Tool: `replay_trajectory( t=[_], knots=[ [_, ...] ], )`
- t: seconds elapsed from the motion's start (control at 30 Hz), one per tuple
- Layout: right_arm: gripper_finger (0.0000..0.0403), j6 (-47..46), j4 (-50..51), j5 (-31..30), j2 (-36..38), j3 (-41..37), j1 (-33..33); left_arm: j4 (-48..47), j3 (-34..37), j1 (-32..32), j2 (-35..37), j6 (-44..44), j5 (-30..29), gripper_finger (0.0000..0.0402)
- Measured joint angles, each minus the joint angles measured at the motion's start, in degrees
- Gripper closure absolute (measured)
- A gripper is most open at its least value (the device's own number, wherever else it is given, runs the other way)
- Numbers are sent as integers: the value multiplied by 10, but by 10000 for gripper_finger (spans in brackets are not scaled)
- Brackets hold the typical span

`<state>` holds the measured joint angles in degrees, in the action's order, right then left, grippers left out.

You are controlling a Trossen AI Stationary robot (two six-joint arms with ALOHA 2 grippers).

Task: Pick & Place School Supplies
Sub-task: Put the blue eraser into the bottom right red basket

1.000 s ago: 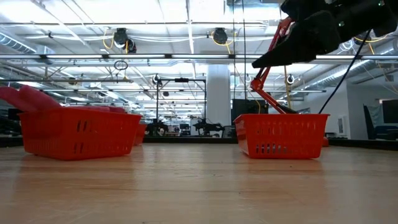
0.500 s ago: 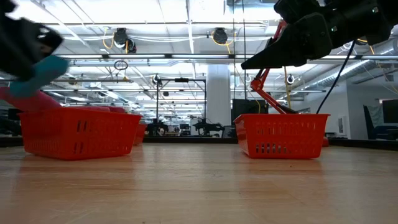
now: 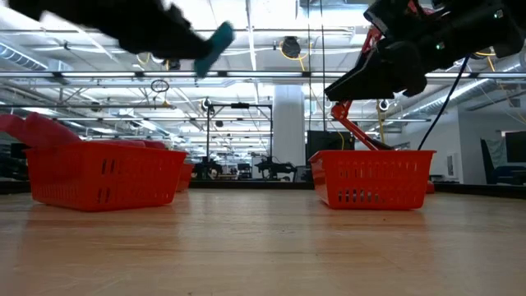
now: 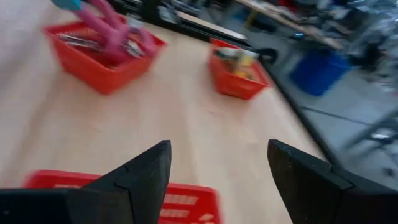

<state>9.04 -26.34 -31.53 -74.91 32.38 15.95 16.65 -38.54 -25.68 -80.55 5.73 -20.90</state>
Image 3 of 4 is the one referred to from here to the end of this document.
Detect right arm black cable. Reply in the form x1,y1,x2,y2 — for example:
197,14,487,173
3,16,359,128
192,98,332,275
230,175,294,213
416,54,472,151

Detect black hanging cable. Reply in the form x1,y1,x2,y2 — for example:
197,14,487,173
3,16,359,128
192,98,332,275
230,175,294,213
319,0,327,151
307,0,312,132

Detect black cabinet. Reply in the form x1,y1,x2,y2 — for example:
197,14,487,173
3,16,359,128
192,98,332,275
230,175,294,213
305,130,357,153

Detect red desk lamp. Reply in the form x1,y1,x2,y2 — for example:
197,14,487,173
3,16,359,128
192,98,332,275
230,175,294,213
330,0,436,195

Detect yellow hanging cable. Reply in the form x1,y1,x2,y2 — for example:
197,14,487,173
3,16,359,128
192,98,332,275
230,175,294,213
374,99,386,145

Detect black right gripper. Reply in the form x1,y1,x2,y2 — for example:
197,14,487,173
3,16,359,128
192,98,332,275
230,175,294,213
324,0,494,103

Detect blue eraser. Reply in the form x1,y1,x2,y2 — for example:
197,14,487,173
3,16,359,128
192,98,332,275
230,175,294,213
193,21,237,80

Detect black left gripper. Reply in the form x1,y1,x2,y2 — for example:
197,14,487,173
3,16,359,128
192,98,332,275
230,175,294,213
98,0,213,60

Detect black background workstation frame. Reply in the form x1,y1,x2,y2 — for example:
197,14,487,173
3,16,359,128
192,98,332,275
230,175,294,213
205,102,274,182

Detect white building column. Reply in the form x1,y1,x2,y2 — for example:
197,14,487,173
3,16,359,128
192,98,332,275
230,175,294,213
272,84,307,169

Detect red plastic basket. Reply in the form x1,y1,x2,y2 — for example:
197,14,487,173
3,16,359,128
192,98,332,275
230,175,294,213
23,141,189,213
307,149,437,211
176,163,195,193

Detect black monitor screen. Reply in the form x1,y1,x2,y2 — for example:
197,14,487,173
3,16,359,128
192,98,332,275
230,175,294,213
504,130,526,164

